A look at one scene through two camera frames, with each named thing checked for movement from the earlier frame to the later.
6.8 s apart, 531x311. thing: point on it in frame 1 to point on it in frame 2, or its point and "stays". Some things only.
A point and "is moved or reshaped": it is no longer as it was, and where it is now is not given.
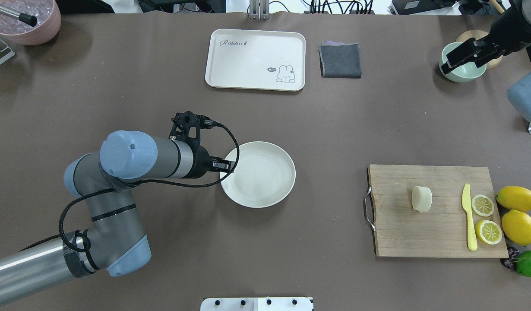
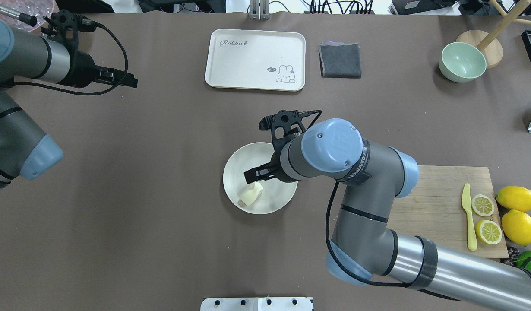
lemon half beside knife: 488,232 stays
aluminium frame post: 259,10 stays
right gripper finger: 461,52 to 261,172
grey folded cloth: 339,60 stays
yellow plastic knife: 472,244 stays
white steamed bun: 421,198 to 250,194
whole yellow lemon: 516,198 stays
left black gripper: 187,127 to 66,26
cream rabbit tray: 256,59 stays
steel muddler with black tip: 30,20 stays
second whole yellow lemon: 519,227 stays
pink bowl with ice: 47,13 stays
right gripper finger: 447,68 to 266,176
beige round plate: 264,174 is moved or reshaped
